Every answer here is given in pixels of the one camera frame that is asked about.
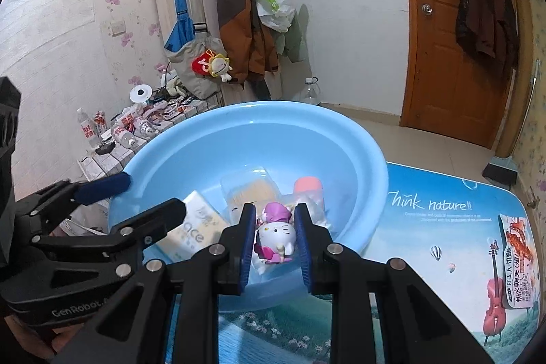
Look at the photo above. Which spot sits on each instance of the upright red label bottle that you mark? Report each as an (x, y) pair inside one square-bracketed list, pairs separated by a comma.
[(87, 129)]

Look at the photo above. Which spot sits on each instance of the white yellow tissue pack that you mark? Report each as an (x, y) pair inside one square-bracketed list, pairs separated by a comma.
[(200, 225)]

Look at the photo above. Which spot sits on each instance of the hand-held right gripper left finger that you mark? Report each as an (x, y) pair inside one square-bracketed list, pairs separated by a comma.
[(244, 257)]

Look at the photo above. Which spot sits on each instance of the yellow white plush toy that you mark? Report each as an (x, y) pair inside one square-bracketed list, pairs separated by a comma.
[(219, 65)]

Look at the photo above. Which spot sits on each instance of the blue grey tote bag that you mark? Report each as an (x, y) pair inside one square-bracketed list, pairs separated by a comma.
[(187, 61)]

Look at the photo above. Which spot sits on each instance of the lying red label bottle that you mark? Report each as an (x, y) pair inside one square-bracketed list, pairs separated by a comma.
[(145, 126), (123, 136)]

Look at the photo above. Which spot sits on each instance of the large white plastic bag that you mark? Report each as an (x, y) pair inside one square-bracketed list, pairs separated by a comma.
[(81, 226)]

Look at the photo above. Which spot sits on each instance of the person's left hand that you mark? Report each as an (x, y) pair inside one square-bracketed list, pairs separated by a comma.
[(47, 342)]

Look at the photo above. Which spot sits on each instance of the brown wooden door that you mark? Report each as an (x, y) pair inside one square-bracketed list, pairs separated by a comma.
[(435, 69)]

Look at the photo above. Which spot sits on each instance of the red plush charm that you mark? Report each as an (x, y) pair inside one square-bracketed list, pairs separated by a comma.
[(200, 64)]

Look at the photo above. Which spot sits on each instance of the brown orange hanging jacket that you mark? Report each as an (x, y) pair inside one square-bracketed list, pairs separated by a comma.
[(234, 6)]

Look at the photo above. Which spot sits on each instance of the dark brown hanging jacket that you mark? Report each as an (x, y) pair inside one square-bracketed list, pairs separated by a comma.
[(482, 18)]

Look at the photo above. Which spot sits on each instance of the white wall socket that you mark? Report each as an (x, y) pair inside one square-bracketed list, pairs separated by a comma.
[(118, 28)]

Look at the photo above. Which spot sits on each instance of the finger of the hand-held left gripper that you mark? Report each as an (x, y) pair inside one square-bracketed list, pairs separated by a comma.
[(106, 185), (162, 221)]

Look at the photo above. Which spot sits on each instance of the small black device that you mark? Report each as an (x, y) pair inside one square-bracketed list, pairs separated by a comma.
[(104, 148)]

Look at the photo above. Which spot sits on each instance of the white tiled shelf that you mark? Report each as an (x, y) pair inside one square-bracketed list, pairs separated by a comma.
[(96, 165)]

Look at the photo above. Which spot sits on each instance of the large clear water bottle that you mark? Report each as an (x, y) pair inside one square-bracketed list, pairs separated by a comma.
[(310, 91)]

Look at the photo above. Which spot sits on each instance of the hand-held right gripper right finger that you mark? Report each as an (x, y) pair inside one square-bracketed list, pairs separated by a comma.
[(303, 251)]

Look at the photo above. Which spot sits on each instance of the clear cotton swab bag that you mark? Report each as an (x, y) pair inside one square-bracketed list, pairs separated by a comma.
[(316, 212)]

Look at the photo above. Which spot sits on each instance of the broom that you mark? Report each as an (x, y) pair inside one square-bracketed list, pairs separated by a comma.
[(500, 172)]

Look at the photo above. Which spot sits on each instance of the pink cylinder roll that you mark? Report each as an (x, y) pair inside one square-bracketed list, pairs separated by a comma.
[(308, 185)]

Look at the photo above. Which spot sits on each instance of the blue plastic basin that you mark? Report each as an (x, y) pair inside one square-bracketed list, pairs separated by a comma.
[(204, 142)]

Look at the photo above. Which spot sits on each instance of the red printed snack packet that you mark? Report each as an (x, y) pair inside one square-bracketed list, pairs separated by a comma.
[(518, 261)]

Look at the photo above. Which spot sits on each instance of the clear toothpick box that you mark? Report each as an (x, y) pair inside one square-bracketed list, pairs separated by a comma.
[(251, 189)]

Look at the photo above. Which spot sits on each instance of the pink white cat figurine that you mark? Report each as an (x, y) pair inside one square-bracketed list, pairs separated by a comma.
[(275, 236)]

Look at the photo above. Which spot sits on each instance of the metal door knob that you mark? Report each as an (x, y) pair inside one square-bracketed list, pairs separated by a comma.
[(426, 9)]

